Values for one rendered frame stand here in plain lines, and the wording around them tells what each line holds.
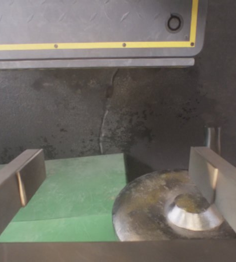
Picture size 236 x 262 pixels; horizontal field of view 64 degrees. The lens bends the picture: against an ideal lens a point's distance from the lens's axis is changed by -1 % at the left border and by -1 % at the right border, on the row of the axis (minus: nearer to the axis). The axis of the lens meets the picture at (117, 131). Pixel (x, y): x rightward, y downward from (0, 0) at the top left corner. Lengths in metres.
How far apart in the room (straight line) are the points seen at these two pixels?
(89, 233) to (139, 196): 0.12
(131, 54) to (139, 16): 0.08
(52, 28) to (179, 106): 0.57
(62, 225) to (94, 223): 0.06
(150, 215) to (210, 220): 0.07
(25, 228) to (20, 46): 0.39
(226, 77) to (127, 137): 0.48
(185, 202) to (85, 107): 0.64
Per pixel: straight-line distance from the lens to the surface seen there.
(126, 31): 0.49
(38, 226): 0.40
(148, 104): 0.82
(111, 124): 0.82
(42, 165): 0.17
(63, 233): 0.37
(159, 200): 0.28
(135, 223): 0.23
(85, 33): 0.50
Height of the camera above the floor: 0.80
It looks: 75 degrees down
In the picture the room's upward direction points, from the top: 179 degrees clockwise
